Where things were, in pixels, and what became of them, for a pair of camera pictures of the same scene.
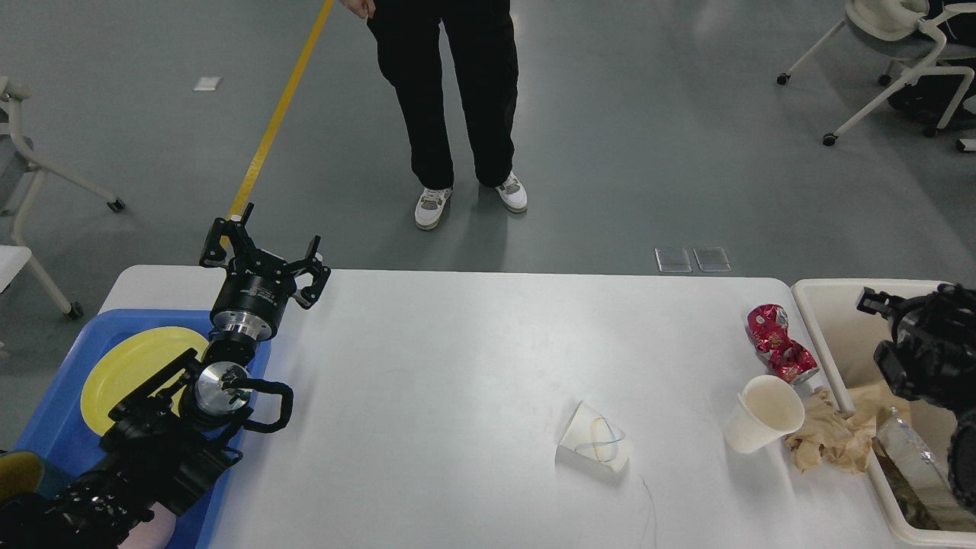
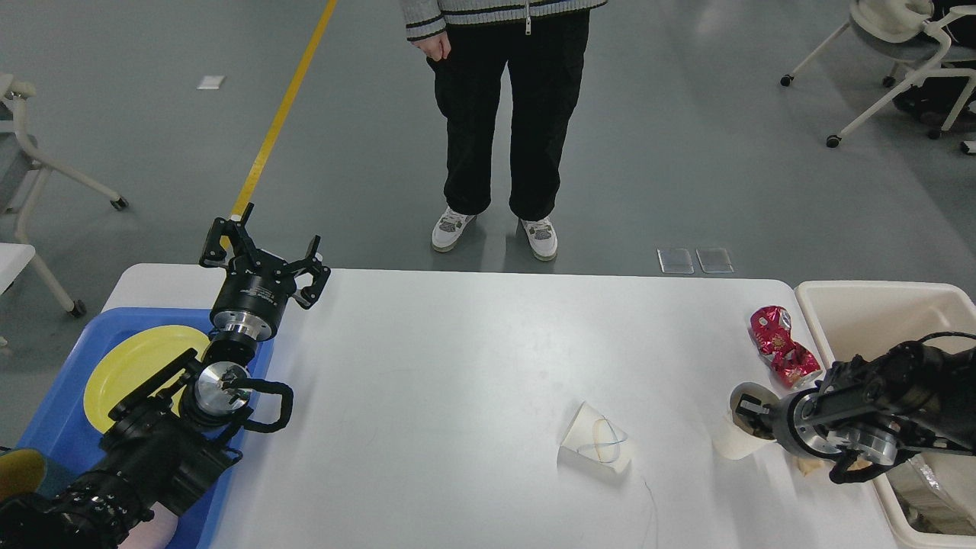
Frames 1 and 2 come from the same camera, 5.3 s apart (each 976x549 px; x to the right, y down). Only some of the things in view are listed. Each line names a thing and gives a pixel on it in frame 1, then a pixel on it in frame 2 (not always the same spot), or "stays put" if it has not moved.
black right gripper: x=923 y=324 → x=797 y=418
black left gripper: x=252 y=296 stays put
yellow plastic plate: x=129 y=363 stays put
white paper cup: x=592 y=439 stays put
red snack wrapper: x=784 y=359 stays put
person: x=482 y=39 → x=470 y=43
